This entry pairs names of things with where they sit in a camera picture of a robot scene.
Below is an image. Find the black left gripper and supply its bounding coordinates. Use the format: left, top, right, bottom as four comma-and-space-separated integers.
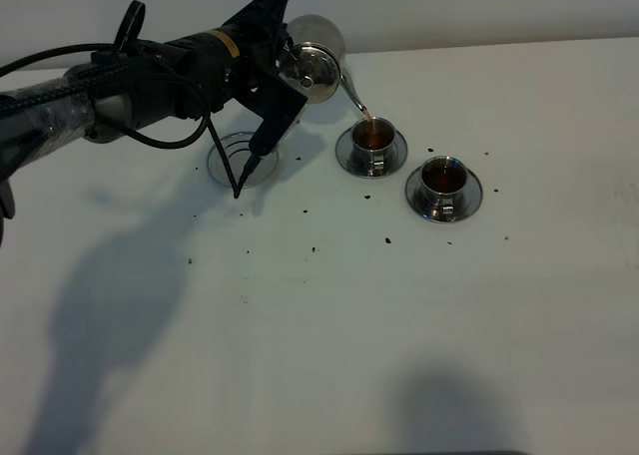
179, 0, 307, 121

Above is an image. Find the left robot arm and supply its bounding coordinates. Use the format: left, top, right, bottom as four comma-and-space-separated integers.
1, 0, 307, 221

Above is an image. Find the far stainless steel saucer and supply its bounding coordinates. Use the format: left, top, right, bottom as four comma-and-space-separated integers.
335, 127, 408, 179

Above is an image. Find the stainless steel saucer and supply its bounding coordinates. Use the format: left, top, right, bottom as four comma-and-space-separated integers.
335, 127, 408, 179
404, 168, 483, 224

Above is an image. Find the far stainless steel teacup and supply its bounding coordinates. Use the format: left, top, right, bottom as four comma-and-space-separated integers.
350, 117, 396, 177

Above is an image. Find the stainless steel teacup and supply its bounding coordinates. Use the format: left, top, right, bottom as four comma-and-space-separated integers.
350, 117, 396, 177
419, 156, 468, 223

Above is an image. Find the near stainless steel teacup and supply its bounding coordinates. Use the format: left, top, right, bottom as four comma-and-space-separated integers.
419, 156, 468, 223

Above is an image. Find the near stainless steel saucer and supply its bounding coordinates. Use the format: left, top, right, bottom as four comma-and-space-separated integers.
404, 168, 483, 224

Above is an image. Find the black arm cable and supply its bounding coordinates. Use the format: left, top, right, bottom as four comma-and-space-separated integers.
0, 0, 261, 200

